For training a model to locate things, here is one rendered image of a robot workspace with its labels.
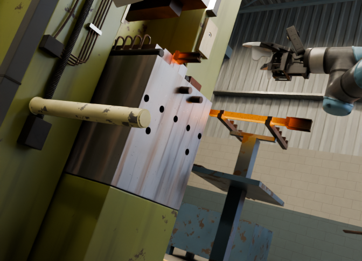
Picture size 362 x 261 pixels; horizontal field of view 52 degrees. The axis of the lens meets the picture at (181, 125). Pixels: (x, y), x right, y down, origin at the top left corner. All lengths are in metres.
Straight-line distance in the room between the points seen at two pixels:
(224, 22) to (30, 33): 1.24
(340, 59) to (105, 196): 0.77
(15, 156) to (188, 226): 4.21
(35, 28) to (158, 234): 0.81
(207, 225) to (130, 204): 3.92
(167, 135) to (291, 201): 8.04
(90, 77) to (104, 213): 0.46
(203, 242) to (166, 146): 3.86
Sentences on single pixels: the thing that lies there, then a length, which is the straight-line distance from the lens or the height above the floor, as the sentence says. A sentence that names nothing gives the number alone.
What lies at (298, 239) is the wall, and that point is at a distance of 9.05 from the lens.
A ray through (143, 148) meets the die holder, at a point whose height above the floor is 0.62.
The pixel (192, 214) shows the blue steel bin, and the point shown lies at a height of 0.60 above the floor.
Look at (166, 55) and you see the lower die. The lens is 1.38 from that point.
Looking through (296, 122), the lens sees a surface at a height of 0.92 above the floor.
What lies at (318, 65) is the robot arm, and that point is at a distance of 1.13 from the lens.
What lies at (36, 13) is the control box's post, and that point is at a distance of 0.93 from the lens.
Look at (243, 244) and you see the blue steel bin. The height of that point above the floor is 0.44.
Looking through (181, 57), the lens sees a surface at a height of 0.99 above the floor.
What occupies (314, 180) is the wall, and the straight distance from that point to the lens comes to 9.21.
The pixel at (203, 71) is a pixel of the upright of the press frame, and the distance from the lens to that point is 1.81.
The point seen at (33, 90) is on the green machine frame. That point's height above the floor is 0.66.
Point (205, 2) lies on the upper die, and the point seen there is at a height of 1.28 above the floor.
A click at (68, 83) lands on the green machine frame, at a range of 1.26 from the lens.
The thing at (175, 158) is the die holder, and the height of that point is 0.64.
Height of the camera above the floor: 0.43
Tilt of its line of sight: 14 degrees up
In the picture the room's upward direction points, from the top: 18 degrees clockwise
